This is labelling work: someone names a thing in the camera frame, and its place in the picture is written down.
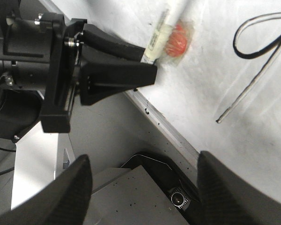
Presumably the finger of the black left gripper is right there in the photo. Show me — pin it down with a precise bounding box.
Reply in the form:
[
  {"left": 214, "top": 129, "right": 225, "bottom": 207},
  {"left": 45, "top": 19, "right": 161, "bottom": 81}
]
[
  {"left": 82, "top": 23, "right": 145, "bottom": 62},
  {"left": 79, "top": 45, "right": 157, "bottom": 105}
]

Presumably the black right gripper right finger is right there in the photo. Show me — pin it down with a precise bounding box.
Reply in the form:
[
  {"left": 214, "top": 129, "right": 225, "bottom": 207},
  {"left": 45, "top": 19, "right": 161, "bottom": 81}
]
[{"left": 197, "top": 151, "right": 281, "bottom": 225}]

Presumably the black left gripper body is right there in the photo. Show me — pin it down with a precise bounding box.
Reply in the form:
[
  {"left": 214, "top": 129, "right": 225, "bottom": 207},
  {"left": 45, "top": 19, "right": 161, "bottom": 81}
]
[{"left": 3, "top": 13, "right": 87, "bottom": 133}]

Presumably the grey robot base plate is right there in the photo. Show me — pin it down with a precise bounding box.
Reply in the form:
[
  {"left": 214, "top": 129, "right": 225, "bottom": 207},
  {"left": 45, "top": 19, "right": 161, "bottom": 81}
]
[{"left": 84, "top": 166, "right": 187, "bottom": 225}]

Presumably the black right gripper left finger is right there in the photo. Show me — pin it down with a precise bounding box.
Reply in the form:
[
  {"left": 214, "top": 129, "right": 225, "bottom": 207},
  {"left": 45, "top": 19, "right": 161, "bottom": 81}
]
[{"left": 0, "top": 155, "right": 93, "bottom": 225}]

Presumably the white whiteboard marker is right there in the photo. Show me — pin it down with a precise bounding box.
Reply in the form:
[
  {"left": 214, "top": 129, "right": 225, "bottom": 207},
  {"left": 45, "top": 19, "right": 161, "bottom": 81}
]
[{"left": 141, "top": 0, "right": 194, "bottom": 65}]

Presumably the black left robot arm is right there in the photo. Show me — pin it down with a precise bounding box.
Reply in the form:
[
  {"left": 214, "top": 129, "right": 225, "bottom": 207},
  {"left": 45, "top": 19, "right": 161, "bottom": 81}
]
[{"left": 0, "top": 0, "right": 157, "bottom": 143}]

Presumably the black camera lens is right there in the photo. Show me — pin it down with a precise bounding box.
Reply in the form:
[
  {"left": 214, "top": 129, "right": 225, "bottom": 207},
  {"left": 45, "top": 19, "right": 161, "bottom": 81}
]
[{"left": 170, "top": 187, "right": 190, "bottom": 210}]

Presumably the white whiteboard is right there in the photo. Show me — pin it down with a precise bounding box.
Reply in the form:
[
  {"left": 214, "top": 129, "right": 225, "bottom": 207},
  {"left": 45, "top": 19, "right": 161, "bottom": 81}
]
[{"left": 41, "top": 0, "right": 281, "bottom": 202}]

